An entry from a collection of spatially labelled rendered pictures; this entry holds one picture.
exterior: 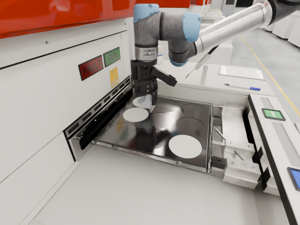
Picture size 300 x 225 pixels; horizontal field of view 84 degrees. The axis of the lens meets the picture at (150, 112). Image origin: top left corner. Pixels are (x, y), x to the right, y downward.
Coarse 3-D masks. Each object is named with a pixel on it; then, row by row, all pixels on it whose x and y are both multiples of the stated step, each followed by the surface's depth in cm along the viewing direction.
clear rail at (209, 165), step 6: (210, 108) 69; (210, 114) 65; (210, 120) 62; (210, 126) 59; (210, 132) 56; (210, 138) 53; (210, 144) 51; (210, 150) 49; (210, 156) 47; (210, 162) 45; (210, 168) 44
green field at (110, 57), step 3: (111, 51) 61; (114, 51) 63; (117, 51) 65; (105, 54) 58; (108, 54) 59; (111, 54) 61; (114, 54) 63; (117, 54) 65; (105, 57) 58; (108, 57) 60; (111, 57) 61; (114, 57) 64; (117, 57) 66; (105, 60) 58; (108, 60) 60; (111, 60) 62; (114, 60) 64; (108, 63) 60
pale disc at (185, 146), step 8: (176, 136) 55; (184, 136) 55; (176, 144) 52; (184, 144) 52; (192, 144) 52; (200, 144) 52; (176, 152) 49; (184, 152) 49; (192, 152) 49; (200, 152) 49
